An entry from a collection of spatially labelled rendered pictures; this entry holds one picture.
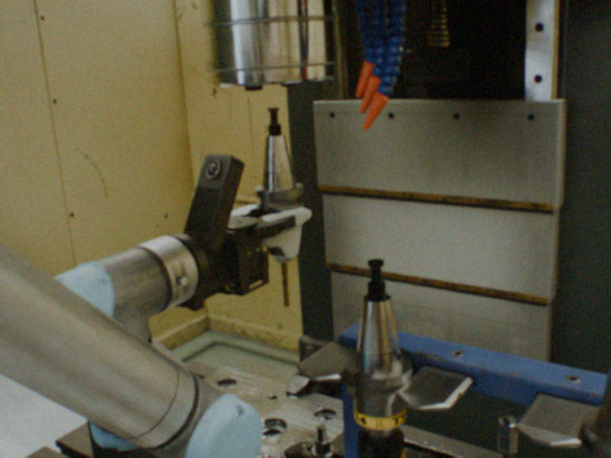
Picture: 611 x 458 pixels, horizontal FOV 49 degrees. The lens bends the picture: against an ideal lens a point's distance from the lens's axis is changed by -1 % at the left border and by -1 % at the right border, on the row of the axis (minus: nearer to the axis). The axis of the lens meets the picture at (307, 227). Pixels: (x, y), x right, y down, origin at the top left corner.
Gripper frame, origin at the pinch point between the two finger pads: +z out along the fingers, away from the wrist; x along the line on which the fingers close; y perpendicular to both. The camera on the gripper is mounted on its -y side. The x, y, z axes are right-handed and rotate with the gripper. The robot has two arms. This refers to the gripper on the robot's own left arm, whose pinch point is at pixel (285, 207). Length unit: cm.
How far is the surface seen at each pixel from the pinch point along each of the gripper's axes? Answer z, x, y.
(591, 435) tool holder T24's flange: -20.2, 43.9, 9.0
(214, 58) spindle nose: -8.6, -2.2, -19.8
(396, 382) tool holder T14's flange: -19.5, 26.7, 9.4
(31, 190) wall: 25, -101, 11
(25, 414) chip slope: 1, -79, 56
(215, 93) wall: 81, -88, -8
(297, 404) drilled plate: 4.2, -3.8, 32.7
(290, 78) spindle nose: -5.4, 6.4, -17.0
